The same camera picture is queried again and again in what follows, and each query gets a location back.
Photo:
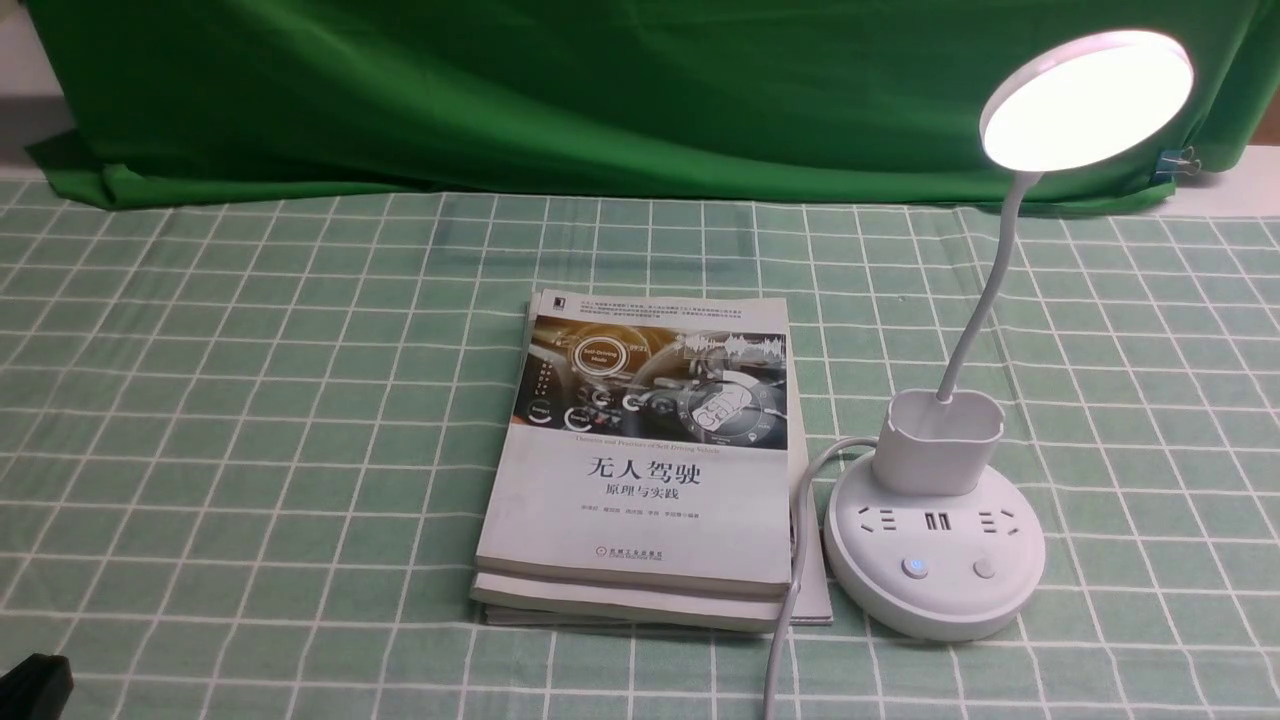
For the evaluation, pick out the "white desk lamp with socket base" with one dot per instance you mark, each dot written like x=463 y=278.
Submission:
x=923 y=533

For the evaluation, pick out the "top self-driving textbook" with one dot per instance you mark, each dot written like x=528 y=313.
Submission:
x=640 y=480

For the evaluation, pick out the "middle book in stack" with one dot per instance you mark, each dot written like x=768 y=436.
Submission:
x=519 y=601

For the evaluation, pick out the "green checkered tablecloth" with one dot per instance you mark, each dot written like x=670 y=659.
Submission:
x=246 y=451

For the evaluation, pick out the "green backdrop cloth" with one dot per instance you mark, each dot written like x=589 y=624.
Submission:
x=206 y=102

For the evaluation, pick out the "blue binder clip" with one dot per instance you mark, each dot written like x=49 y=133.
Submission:
x=1174 y=163

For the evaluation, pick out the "black object at corner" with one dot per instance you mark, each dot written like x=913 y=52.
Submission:
x=39 y=687

